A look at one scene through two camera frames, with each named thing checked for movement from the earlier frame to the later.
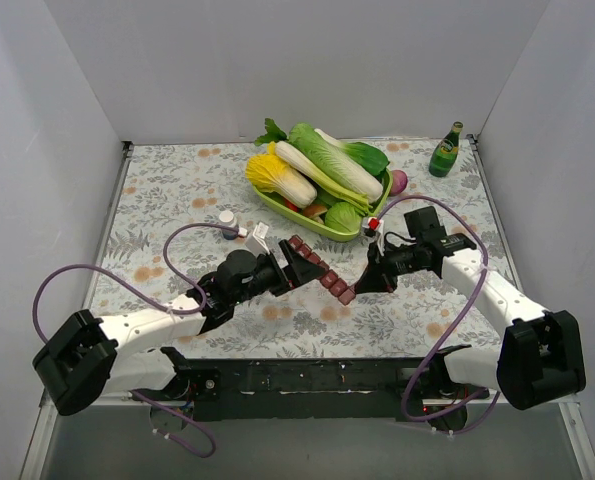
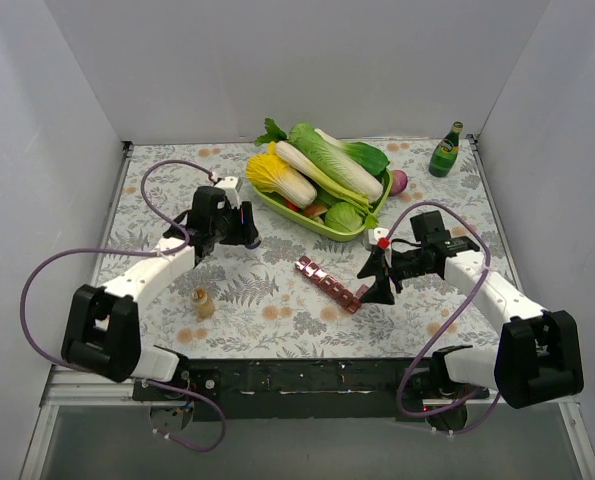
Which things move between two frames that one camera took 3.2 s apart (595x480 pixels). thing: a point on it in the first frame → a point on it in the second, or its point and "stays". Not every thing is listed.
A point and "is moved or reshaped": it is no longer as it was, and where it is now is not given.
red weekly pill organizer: [328, 280] is moved or reshaped
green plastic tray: [279, 206] stays
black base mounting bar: [308, 389] stays
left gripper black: [285, 268] → [242, 226]
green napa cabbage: [334, 160] stays
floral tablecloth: [183, 206] stays
